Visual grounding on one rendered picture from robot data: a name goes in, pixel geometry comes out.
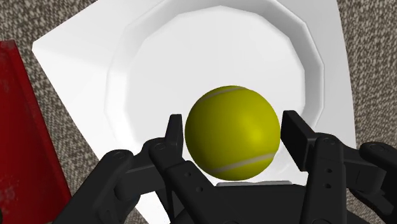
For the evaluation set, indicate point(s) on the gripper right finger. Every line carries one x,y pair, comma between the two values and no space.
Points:
325,161

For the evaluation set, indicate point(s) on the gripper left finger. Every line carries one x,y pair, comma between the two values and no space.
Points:
173,176

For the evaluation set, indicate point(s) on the yellow tennis ball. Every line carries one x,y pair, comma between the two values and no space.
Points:
232,133

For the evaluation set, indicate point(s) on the white round plate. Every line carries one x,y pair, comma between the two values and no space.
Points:
201,59

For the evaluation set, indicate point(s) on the white square table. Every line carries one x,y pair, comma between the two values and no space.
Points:
71,62

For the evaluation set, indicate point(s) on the red robot stand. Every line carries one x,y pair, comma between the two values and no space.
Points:
21,139

